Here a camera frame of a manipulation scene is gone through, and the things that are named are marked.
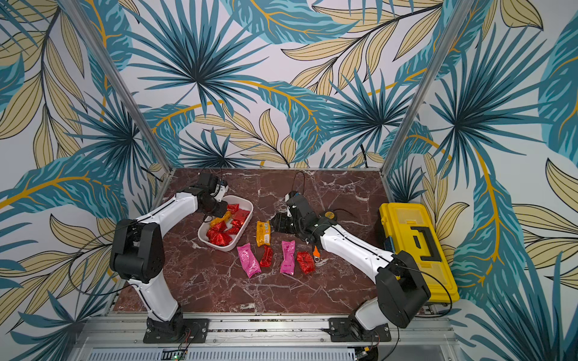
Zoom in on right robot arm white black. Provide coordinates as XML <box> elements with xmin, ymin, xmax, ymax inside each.
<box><xmin>272</xmin><ymin>191</ymin><xmax>430</xmax><ymax>331</ymax></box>

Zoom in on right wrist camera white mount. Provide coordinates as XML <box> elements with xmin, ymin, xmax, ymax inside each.
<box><xmin>284</xmin><ymin>190</ymin><xmax>300</xmax><ymax>218</ymax></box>

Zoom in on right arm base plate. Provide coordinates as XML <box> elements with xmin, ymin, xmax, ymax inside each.
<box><xmin>324</xmin><ymin>317</ymin><xmax>391</xmax><ymax>343</ymax></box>

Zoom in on yellow black toolbox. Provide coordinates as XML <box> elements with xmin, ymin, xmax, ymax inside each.
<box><xmin>376</xmin><ymin>203</ymin><xmax>460</xmax><ymax>304</ymax></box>

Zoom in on aluminium front rail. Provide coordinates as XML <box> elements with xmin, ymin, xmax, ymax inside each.
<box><xmin>74</xmin><ymin>312</ymin><xmax>458</xmax><ymax>350</ymax></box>

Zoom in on yellow orange tea bag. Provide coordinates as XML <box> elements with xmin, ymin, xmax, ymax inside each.
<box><xmin>256</xmin><ymin>221</ymin><xmax>272</xmax><ymax>247</ymax></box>

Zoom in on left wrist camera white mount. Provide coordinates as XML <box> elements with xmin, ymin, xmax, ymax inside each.
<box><xmin>212</xmin><ymin>179</ymin><xmax>229</xmax><ymax>202</ymax></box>

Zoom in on red tea bags in box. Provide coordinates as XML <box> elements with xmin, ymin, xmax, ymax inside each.
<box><xmin>206</xmin><ymin>204</ymin><xmax>250</xmax><ymax>247</ymax></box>

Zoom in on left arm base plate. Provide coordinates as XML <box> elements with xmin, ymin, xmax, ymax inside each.
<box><xmin>143</xmin><ymin>318</ymin><xmax>209</xmax><ymax>344</ymax></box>

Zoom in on white plastic storage box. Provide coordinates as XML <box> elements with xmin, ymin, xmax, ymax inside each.
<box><xmin>197</xmin><ymin>195</ymin><xmax>254</xmax><ymax>252</ymax></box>

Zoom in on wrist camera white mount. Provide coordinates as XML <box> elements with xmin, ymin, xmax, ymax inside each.
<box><xmin>212</xmin><ymin>179</ymin><xmax>229</xmax><ymax>202</ymax></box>
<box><xmin>284</xmin><ymin>190</ymin><xmax>300</xmax><ymax>218</ymax></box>

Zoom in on pink tea bag packet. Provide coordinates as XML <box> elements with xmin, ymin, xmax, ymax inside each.
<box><xmin>280</xmin><ymin>241</ymin><xmax>296</xmax><ymax>276</ymax></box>

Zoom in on yellow black tape measure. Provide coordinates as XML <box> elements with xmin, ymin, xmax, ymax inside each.
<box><xmin>323</xmin><ymin>211</ymin><xmax>337</xmax><ymax>221</ymax></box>

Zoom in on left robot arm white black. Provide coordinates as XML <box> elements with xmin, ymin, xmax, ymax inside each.
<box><xmin>110</xmin><ymin>172</ymin><xmax>228</xmax><ymax>343</ymax></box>

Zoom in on small red tea bag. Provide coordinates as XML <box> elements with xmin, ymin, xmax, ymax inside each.
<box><xmin>260</xmin><ymin>245</ymin><xmax>273</xmax><ymax>268</ymax></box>

